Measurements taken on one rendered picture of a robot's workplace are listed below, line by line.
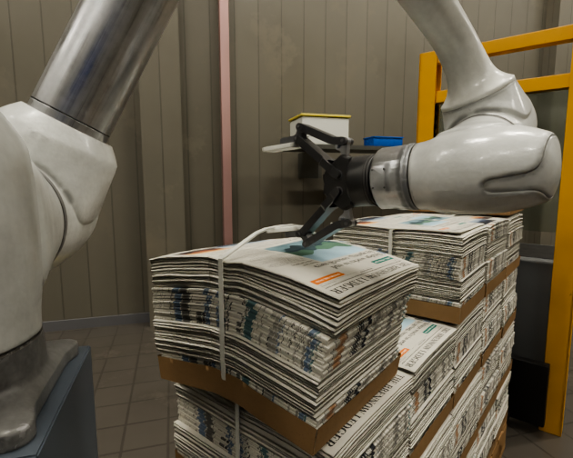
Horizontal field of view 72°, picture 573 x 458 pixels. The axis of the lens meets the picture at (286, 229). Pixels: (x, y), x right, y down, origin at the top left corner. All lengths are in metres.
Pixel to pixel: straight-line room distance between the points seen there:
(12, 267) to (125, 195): 3.02
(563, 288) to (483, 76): 1.64
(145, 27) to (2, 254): 0.34
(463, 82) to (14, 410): 0.62
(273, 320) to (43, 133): 0.37
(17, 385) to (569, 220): 2.04
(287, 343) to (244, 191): 2.93
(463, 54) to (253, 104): 2.96
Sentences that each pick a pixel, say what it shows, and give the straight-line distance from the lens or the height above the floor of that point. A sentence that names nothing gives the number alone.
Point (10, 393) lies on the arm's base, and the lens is 0.42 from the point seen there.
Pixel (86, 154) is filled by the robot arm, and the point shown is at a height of 1.23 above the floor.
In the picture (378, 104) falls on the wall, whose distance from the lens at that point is 3.93.
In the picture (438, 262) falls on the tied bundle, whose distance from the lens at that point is 1.07.
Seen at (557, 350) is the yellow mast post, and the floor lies 0.41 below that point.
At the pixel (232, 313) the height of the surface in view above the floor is 1.00.
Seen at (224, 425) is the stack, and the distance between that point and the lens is 0.78.
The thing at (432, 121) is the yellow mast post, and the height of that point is 1.50.
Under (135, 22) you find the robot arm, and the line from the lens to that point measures 0.58.
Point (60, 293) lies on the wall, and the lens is 3.60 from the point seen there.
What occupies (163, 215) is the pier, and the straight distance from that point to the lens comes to 3.24.
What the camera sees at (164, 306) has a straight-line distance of 0.75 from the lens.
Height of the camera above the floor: 1.20
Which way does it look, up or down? 7 degrees down
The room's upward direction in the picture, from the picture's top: straight up
